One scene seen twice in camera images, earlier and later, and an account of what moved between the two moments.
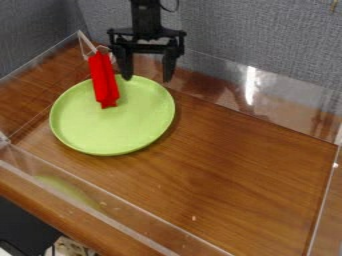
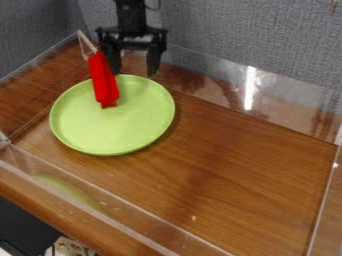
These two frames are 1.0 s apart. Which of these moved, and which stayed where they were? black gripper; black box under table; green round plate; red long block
Moved: black gripper
Stayed: red long block; black box under table; green round plate
